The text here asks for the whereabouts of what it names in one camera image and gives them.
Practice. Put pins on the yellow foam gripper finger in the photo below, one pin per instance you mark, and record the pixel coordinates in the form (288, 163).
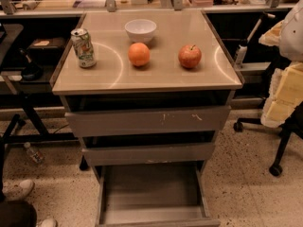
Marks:
(285, 94)

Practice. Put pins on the red apple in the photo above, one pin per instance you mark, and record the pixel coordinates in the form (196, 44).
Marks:
(189, 56)

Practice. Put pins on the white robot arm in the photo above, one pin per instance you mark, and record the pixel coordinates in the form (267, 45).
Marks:
(287, 35)

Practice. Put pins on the top grey drawer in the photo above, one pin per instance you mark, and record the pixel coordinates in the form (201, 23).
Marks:
(146, 121)

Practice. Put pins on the grey drawer cabinet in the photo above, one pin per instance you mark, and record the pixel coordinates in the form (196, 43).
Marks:
(114, 83)

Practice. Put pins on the middle grey drawer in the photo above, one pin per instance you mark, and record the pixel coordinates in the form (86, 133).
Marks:
(152, 154)

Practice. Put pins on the bottom grey open drawer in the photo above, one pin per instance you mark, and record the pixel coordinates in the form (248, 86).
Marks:
(160, 195)

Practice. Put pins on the black office chair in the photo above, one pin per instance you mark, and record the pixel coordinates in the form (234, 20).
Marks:
(294, 124)

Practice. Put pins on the orange fruit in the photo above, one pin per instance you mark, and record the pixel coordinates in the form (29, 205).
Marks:
(139, 54)

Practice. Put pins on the white bowl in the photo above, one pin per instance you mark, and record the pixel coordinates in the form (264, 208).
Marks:
(140, 30)

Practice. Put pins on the green white soda can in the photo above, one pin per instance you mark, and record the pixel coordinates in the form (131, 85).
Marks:
(83, 47)

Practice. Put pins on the black box on shelf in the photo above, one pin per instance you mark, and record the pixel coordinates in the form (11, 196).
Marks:
(47, 48)

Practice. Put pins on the plastic water bottle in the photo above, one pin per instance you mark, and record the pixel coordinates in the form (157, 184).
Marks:
(34, 154)

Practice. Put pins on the white sneaker lower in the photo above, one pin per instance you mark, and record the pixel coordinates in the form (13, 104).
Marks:
(48, 222)

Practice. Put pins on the white sneaker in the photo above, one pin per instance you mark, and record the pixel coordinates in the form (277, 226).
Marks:
(48, 222)
(19, 191)

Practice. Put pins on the white sneaker upper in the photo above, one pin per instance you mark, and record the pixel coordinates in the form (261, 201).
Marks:
(19, 191)

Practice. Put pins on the black desk stand left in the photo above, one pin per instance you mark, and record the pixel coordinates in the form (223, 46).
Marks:
(27, 115)

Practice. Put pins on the dark trouser leg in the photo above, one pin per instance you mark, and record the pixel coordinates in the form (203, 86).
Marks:
(17, 214)

